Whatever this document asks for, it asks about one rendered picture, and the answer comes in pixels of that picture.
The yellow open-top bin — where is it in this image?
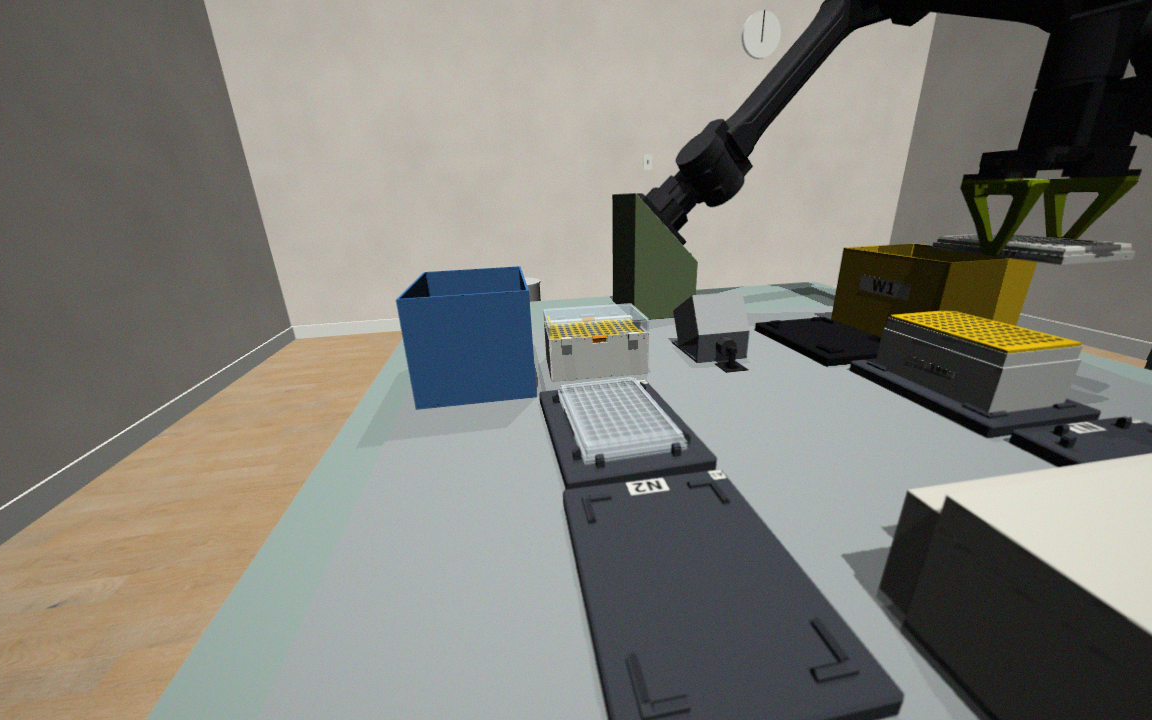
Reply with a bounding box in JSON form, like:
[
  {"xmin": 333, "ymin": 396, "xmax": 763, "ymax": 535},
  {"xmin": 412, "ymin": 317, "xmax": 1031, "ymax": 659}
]
[{"xmin": 831, "ymin": 244, "xmax": 1037, "ymax": 338}]

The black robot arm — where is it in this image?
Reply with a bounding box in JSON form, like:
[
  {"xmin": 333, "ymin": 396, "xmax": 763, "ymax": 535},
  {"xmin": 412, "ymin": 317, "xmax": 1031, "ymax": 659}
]
[{"xmin": 638, "ymin": 0, "xmax": 1152, "ymax": 245}]

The pale grey bench mat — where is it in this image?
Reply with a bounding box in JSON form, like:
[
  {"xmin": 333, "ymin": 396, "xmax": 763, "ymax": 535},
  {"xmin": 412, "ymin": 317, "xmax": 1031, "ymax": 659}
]
[{"xmin": 257, "ymin": 306, "xmax": 1058, "ymax": 720}]

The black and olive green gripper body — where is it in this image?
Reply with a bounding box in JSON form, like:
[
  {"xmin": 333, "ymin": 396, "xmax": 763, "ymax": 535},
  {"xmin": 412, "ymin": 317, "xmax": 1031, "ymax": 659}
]
[{"xmin": 962, "ymin": 77, "xmax": 1142, "ymax": 181}]

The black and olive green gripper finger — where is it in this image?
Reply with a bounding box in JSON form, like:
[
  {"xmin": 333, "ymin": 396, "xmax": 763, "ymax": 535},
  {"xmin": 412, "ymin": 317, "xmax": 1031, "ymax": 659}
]
[
  {"xmin": 960, "ymin": 179, "xmax": 1049, "ymax": 256},
  {"xmin": 1044, "ymin": 176, "xmax": 1139, "ymax": 238}
]

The blue open-top bin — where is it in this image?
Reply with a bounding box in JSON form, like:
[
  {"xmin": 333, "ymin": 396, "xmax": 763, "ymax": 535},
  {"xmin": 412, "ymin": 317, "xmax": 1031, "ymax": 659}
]
[{"xmin": 396, "ymin": 266, "xmax": 537, "ymax": 410}]

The white multi-well plate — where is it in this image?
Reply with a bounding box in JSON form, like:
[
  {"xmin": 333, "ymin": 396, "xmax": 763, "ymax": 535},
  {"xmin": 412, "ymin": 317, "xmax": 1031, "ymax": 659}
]
[{"xmin": 558, "ymin": 377, "xmax": 688, "ymax": 465}]

